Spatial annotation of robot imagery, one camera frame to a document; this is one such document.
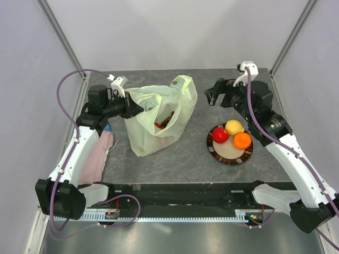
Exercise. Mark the red apple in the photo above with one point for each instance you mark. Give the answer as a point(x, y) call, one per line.
point(220, 135)

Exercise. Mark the purple grape bunch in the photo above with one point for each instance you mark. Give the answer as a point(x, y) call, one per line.
point(166, 121)

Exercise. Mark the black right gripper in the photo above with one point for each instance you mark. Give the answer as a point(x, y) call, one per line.
point(223, 85)

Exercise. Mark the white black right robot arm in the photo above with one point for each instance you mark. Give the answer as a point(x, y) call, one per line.
point(313, 202)

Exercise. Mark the aluminium frame post left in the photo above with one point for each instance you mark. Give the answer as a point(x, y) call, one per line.
point(49, 14)

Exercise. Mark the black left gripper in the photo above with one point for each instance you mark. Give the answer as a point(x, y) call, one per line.
point(131, 108)

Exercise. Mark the yellow lemon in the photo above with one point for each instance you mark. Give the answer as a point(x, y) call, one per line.
point(234, 127)

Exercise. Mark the green avocado print plastic bag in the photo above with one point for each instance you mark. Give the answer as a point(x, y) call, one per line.
point(158, 101)

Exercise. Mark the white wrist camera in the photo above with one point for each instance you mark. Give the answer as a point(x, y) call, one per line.
point(248, 71)
point(117, 84)

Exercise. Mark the dark round fruit plate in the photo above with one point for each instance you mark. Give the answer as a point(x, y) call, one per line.
point(226, 152)

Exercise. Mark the pink folded cloth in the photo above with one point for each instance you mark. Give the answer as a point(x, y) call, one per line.
point(95, 162)

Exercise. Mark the orange fruit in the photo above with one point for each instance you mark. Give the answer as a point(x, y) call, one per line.
point(242, 141)

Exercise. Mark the light blue cable duct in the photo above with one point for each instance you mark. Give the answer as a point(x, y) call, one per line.
point(237, 216)

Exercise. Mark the small red yellow fruits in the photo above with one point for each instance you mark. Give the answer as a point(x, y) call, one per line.
point(159, 125)

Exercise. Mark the aluminium frame post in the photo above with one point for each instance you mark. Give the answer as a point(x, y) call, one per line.
point(49, 14)
point(301, 21)

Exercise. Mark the blue cloth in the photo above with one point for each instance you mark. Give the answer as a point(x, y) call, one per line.
point(108, 128)

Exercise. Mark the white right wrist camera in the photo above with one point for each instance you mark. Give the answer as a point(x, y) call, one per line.
point(248, 71)

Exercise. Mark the aluminium frame post right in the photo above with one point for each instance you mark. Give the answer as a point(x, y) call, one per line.
point(301, 21)

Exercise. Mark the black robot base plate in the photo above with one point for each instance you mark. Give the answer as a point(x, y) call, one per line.
point(181, 199)

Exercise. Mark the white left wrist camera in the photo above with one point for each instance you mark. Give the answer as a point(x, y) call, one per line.
point(117, 84)

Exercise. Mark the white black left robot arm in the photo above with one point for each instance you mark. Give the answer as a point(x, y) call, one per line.
point(59, 195)

